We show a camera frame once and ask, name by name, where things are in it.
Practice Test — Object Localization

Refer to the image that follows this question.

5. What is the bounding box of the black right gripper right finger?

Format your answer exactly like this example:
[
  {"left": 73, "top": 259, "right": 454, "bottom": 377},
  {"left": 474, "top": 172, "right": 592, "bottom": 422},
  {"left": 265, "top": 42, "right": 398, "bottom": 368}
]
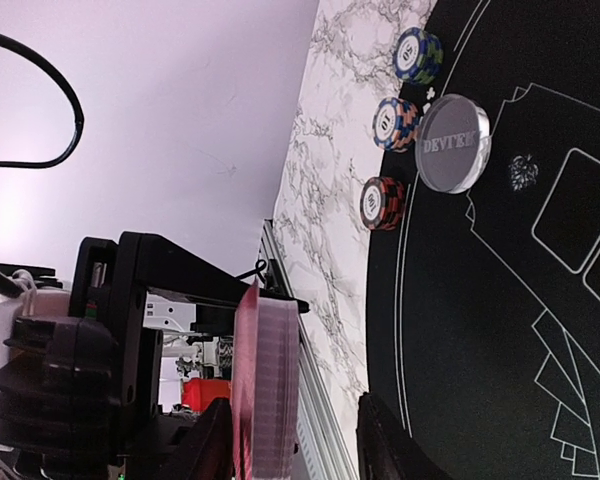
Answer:
[{"left": 356, "top": 393, "right": 450, "bottom": 480}]

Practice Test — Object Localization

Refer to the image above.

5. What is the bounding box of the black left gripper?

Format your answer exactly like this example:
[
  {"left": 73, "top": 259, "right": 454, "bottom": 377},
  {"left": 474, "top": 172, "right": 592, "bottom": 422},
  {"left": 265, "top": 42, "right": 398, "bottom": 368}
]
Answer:
[{"left": 0, "top": 232, "right": 308, "bottom": 479}]

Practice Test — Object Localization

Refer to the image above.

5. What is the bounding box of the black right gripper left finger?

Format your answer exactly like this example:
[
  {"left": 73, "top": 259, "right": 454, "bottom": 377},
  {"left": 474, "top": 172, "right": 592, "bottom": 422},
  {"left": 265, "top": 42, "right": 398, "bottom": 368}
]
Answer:
[{"left": 155, "top": 398, "right": 234, "bottom": 480}]

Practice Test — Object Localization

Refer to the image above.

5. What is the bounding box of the red card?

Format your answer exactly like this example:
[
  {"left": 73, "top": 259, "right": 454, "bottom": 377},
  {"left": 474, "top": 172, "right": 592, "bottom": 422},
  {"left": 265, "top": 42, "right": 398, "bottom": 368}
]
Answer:
[{"left": 231, "top": 284, "right": 300, "bottom": 479}]

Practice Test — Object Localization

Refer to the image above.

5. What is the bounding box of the red poker chip stack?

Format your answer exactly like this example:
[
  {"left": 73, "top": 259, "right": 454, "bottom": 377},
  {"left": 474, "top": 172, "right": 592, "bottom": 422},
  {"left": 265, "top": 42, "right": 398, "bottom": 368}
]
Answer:
[{"left": 359, "top": 176, "right": 406, "bottom": 231}]

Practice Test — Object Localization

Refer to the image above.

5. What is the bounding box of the black white poker chip stack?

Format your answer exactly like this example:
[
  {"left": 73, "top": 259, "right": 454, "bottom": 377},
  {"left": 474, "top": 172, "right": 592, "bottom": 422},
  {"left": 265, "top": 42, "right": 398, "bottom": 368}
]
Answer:
[{"left": 372, "top": 97, "right": 422, "bottom": 153}]

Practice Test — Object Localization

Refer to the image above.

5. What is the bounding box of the green poker chip stack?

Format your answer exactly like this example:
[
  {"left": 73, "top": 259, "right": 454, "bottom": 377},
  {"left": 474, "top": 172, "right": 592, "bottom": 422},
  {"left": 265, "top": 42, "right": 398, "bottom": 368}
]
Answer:
[{"left": 392, "top": 27, "right": 444, "bottom": 86}]

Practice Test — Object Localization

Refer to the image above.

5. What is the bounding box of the round black poker mat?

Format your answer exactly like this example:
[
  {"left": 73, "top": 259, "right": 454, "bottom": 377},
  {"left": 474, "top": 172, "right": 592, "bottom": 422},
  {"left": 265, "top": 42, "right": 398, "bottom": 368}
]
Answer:
[{"left": 366, "top": 1, "right": 600, "bottom": 479}]

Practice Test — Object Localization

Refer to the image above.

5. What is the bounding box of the silver dealer button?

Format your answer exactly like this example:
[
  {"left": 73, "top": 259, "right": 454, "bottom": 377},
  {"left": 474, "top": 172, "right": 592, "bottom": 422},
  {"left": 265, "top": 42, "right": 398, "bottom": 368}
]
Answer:
[{"left": 415, "top": 94, "right": 492, "bottom": 194}]

